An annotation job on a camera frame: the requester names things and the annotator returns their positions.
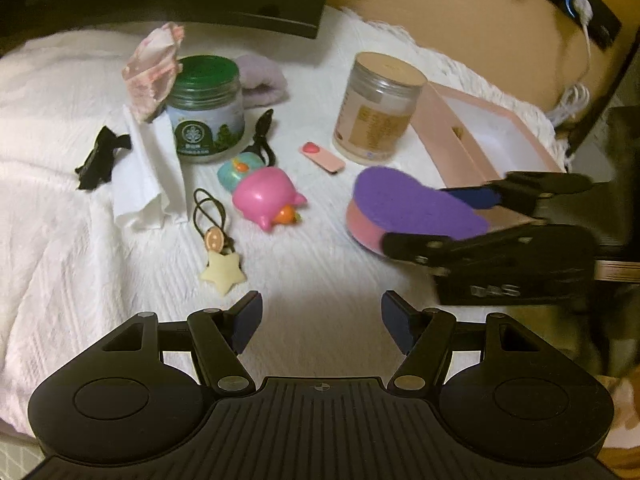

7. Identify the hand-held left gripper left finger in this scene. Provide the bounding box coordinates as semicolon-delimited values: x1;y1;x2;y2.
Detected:
101;290;264;395

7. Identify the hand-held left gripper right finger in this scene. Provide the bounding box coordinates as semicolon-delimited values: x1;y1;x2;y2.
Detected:
380;290;544;394

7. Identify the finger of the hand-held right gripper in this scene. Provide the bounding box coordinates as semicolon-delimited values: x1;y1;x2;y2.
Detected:
382;224;597;281
440;171;596;221

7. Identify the purple and pink sponge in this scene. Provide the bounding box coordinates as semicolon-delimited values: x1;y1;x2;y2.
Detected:
346;166;491;256

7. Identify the pink box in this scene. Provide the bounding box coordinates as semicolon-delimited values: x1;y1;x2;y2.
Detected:
414;80;566;233

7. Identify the pink hair clip red heart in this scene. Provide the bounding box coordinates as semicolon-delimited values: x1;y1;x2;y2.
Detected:
298;142;346;175

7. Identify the white textured blanket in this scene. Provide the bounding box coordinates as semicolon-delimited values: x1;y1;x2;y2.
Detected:
0;5;571;441

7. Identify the pink pig toy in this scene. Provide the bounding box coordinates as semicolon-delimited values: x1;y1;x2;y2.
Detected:
231;166;307;233

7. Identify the clear jar with beige lid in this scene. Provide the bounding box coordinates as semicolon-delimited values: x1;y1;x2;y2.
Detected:
332;51;429;166

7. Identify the teal round toy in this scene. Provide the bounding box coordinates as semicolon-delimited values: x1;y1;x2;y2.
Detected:
217;152;266;193

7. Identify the white tissue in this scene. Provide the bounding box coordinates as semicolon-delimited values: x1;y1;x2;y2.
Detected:
112;104;185;232

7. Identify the black spoon-shaped clip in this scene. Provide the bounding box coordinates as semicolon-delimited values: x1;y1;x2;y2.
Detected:
240;108;278;167

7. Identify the jar with green lid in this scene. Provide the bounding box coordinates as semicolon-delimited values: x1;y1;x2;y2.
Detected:
165;55;246;163

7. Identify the black bow hair clip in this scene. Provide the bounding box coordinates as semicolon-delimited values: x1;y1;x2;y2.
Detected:
75;126;133;192

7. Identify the star charm hair tie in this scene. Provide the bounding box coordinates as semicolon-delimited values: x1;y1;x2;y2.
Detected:
194;188;247;295

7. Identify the orange slice charm hair tie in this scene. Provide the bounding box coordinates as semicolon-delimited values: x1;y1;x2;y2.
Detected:
192;187;227;252

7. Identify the white plug with cable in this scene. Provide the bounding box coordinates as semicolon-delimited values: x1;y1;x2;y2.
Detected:
547;0;598;126

